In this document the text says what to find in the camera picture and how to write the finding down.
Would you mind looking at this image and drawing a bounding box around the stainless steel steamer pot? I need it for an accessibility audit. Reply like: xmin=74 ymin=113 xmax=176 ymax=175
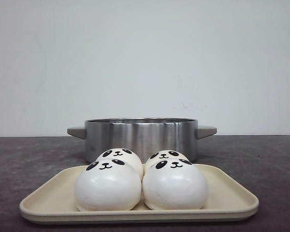
xmin=67 ymin=118 xmax=217 ymax=162

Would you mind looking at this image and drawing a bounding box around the cream rectangular plastic tray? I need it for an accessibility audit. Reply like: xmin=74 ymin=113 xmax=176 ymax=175
xmin=19 ymin=164 xmax=259 ymax=224

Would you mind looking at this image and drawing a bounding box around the panda bun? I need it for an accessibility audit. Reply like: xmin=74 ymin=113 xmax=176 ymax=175
xmin=142 ymin=159 xmax=209 ymax=210
xmin=96 ymin=148 xmax=144 ymax=180
xmin=75 ymin=159 xmax=142 ymax=211
xmin=144 ymin=150 xmax=188 ymax=173

